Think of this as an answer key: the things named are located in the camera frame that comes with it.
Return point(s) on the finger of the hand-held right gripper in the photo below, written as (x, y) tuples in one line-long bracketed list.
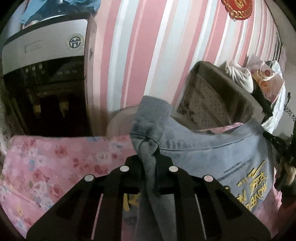
[(277, 140)]

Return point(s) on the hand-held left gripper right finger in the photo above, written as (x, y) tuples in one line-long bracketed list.
[(166, 171)]

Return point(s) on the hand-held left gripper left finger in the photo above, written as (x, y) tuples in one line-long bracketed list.
[(131, 169)]

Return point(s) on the grey denim jacket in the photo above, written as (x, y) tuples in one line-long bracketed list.
[(208, 150)]

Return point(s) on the white hanging cloth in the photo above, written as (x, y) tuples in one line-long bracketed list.
[(277, 111)]

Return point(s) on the pale round stool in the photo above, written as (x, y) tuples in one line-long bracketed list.
[(120, 125)]

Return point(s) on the black cloth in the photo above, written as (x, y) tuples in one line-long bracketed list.
[(261, 97)]

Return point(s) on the floral gift bag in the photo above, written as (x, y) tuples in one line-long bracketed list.
[(268, 83)]

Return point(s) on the white cloth bundle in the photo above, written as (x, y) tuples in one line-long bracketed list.
[(240, 76)]

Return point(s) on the brown covered sofa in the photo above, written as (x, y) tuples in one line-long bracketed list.
[(208, 99)]

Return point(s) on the pink floral bed sheet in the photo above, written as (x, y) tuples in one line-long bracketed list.
[(46, 162)]

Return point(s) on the brown floral curtain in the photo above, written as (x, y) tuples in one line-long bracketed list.
[(4, 139)]

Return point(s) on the grey black water dispenser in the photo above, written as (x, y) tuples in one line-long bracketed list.
[(46, 46)]

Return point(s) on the light blue cloth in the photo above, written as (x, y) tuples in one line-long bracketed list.
[(41, 7)]

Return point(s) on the red wall decoration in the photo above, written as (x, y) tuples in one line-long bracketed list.
[(238, 8)]

